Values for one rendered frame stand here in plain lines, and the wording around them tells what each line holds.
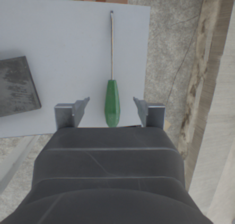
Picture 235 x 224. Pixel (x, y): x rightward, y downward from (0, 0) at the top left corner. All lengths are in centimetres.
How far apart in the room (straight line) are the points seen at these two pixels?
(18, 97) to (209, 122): 177
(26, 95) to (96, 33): 14
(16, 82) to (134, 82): 18
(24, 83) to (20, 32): 7
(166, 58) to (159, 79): 22
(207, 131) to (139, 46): 168
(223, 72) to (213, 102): 29
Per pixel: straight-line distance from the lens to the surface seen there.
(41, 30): 26
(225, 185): 276
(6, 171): 87
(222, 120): 199
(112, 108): 26
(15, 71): 26
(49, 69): 27
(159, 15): 171
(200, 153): 203
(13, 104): 28
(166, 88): 183
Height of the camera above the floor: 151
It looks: 64 degrees down
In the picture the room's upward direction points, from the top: 146 degrees clockwise
